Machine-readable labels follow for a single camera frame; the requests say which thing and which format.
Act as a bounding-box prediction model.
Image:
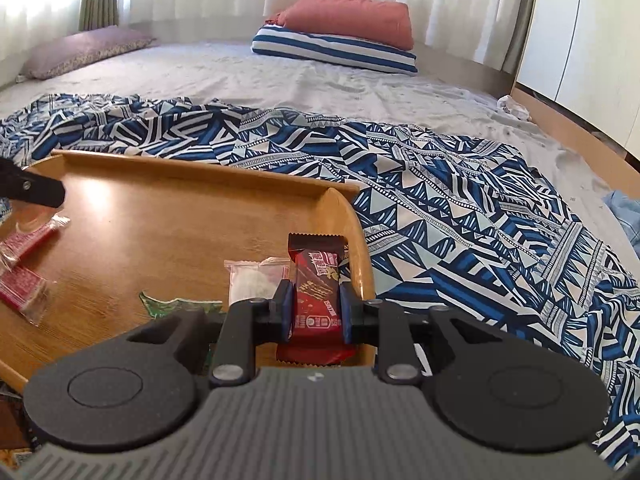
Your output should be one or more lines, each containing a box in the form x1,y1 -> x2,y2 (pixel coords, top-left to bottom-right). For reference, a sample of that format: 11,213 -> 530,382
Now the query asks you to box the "blue striped pillow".
251,25 -> 418,77

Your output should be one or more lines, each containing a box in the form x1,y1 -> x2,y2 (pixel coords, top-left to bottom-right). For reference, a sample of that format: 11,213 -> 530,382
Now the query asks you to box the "white wardrobe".
515,0 -> 640,157

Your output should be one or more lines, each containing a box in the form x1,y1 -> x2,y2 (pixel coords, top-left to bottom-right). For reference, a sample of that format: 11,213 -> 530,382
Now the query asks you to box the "dark red wafer packet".
276,232 -> 357,367

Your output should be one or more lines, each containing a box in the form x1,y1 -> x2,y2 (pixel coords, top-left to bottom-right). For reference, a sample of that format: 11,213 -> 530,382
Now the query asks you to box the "blue patterned blanket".
0,92 -> 640,471

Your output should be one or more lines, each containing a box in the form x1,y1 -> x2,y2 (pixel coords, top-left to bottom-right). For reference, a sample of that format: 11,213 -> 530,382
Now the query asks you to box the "purple pillow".
22,26 -> 158,81

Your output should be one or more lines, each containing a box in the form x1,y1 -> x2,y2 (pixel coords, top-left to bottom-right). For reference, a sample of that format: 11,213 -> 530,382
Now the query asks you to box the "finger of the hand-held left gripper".
0,156 -> 67,208

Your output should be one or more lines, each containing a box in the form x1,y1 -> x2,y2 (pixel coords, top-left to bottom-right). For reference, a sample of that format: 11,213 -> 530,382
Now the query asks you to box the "white tissue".
496,94 -> 532,122

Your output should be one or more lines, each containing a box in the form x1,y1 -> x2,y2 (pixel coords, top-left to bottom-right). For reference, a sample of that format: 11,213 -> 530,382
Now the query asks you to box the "green pea packet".
139,290 -> 223,321

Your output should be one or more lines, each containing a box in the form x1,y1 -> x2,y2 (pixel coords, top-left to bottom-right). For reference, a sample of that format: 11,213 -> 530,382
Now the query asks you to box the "pink pillow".
265,0 -> 415,51

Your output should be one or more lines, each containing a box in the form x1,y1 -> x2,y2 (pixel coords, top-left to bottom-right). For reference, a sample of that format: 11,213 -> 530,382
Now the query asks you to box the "light blue cloth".
602,190 -> 640,251

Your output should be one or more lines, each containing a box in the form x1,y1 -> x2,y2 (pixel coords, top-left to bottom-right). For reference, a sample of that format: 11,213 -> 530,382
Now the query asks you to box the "white candy packet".
223,257 -> 291,311

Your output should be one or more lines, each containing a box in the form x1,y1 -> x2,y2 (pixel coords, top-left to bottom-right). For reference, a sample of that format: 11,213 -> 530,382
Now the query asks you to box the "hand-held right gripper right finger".
339,281 -> 508,387

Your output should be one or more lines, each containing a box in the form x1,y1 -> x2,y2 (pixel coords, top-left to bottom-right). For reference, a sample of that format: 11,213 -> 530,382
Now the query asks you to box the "grey bed sheet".
0,40 -> 636,221

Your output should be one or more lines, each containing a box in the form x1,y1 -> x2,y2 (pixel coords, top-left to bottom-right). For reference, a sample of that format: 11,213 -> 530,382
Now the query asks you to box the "wooden tray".
0,149 -> 376,393

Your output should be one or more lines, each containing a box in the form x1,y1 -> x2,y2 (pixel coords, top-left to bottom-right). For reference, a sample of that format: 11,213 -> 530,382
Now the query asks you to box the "red biscuit packet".
0,214 -> 71,267
0,265 -> 53,325

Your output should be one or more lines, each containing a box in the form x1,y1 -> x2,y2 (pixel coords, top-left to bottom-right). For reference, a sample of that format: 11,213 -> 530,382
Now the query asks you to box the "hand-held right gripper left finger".
125,280 -> 296,388

